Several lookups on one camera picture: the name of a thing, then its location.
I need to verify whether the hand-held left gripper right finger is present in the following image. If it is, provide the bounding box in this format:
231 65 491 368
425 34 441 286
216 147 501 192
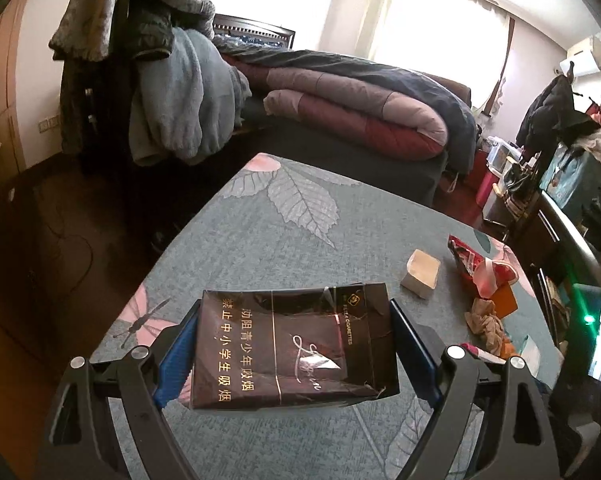
389 297 563 480

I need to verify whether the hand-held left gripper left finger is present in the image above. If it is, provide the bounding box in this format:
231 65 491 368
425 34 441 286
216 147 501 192
35 297 204 480

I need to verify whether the small beige box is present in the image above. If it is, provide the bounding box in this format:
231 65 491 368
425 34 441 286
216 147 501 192
399 249 442 301

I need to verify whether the red snack wrapper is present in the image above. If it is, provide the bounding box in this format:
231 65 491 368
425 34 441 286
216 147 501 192
447 234 487 293

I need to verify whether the black cigarette carton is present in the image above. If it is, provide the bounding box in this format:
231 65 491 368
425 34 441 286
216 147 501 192
190 282 401 411

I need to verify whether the brown crumpled paper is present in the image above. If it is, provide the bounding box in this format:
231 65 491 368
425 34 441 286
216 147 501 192
464 297 507 353

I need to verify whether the orange card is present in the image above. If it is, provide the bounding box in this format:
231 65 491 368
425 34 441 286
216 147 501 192
484 285 519 319

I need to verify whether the pink plastic bag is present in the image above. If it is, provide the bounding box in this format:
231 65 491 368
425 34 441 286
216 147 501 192
473 257 520 297

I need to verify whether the dark wooden cabinet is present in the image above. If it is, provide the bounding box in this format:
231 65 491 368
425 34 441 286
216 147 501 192
505 192 601 361

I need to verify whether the teal bag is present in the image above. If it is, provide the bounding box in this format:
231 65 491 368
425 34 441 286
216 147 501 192
539 142 601 207

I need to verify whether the red box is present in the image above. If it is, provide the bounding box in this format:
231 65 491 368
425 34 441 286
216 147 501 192
474 164 502 207

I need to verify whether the coat rack with clothes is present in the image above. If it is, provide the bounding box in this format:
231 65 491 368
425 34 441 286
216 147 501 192
515 60 601 163

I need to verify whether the purple and red quilt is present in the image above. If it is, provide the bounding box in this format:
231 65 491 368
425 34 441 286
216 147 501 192
220 49 477 171

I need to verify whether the white air conditioner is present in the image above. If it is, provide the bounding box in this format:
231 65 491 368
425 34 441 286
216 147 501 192
559 32 601 78

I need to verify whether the wooden wardrobe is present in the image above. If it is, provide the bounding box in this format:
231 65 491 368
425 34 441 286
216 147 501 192
0 0 37 173

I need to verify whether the black jacket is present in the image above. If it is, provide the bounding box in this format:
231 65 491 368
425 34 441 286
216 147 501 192
129 7 175 62

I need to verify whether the white curtain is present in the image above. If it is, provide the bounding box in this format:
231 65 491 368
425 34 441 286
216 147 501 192
330 0 517 121

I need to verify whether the black cable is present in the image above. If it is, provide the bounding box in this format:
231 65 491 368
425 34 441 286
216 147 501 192
30 192 95 303

